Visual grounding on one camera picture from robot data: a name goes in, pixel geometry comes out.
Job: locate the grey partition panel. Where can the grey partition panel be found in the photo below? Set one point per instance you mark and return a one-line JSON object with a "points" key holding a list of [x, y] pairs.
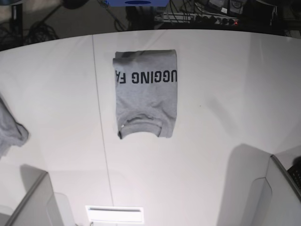
{"points": [[28, 199], [259, 192]]}

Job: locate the right grey partition panel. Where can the right grey partition panel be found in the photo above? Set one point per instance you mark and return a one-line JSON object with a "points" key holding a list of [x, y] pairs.
{"points": [[259, 192]]}

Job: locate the blue box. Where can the blue box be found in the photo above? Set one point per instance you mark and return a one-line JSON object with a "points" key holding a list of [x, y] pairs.
{"points": [[136, 3]]}

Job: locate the grey T-shirt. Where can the grey T-shirt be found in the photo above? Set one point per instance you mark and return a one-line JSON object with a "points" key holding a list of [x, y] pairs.
{"points": [[146, 92]]}

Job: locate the crumpled grey garment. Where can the crumpled grey garment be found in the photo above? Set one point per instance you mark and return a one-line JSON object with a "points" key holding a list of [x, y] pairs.
{"points": [[11, 132]]}

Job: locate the black keyboard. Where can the black keyboard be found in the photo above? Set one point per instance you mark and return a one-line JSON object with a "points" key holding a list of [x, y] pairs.
{"points": [[295, 173]]}

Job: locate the white power strip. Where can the white power strip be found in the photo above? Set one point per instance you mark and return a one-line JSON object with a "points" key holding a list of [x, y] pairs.
{"points": [[192, 18]]}

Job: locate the left grey partition panel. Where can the left grey partition panel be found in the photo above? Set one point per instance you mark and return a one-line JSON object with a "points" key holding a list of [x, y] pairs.
{"points": [[28, 199]]}

